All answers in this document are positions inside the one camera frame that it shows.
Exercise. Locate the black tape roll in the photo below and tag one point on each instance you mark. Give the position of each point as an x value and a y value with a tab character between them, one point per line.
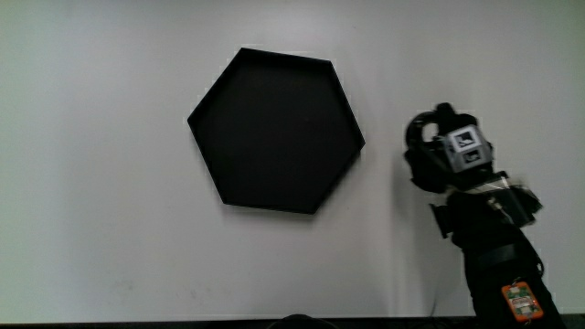
410	129

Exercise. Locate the person's right hand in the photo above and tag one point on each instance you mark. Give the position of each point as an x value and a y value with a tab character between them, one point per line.
461	155

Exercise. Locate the white desk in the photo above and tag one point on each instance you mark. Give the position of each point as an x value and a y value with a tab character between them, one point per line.
91	183

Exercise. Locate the orange sensor module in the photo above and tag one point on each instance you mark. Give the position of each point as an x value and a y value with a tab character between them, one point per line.
522	301

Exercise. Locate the black hexagonal tray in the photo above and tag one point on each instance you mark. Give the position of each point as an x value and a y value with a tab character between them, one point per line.
274	132

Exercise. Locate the person's right forearm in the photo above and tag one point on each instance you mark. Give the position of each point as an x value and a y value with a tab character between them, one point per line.
489	237

